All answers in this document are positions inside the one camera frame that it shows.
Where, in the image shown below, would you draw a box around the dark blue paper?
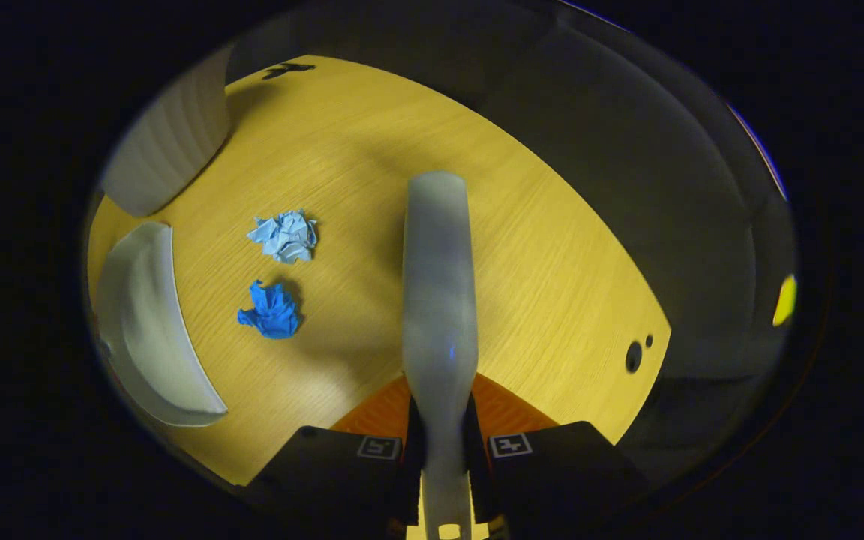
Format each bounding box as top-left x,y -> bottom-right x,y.
237,280 -> 302,340

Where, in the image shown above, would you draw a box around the white garbage bin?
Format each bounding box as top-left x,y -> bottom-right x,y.
100,41 -> 234,218

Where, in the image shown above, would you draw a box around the light blue paper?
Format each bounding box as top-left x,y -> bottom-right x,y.
247,209 -> 319,264

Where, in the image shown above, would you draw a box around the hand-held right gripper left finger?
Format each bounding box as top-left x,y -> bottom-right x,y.
244,375 -> 425,526

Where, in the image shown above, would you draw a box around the white dustpan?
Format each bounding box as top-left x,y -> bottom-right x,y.
94,221 -> 229,428

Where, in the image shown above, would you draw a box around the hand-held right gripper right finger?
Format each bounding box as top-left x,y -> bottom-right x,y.
466,373 -> 650,526

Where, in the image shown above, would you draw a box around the wooden desktop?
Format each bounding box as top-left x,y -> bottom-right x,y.
87,54 -> 673,488

